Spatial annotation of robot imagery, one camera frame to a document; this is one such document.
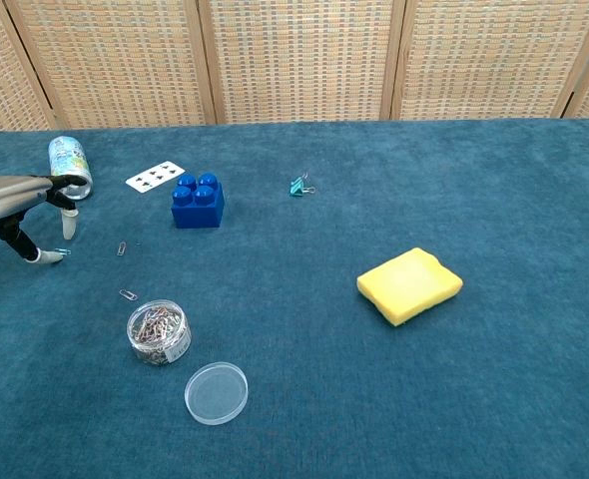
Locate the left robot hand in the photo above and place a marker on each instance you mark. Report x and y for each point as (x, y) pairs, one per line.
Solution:
(5, 197)

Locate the silver paper clip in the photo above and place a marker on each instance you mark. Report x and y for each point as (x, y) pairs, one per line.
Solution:
(128, 295)
(121, 249)
(66, 251)

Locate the clear jar of paper clips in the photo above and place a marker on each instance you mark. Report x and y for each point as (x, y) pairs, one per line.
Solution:
(159, 339)

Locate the printed drink can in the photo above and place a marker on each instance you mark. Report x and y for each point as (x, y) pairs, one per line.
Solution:
(67, 154)

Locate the playing card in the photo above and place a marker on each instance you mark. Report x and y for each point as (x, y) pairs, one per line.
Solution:
(152, 177)

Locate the blue building block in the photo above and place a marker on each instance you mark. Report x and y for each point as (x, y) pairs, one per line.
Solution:
(197, 212)

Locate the clear round lid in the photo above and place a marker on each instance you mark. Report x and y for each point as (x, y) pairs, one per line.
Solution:
(216, 394)

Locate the teal binder clip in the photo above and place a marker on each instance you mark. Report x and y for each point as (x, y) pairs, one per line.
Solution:
(295, 188)

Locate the woven folding screen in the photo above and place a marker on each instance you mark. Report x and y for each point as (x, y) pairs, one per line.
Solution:
(299, 60)

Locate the teal table cloth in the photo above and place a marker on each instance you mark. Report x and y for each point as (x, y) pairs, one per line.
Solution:
(324, 399)

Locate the yellow sponge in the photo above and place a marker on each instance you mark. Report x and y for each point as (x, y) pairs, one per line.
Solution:
(407, 284)

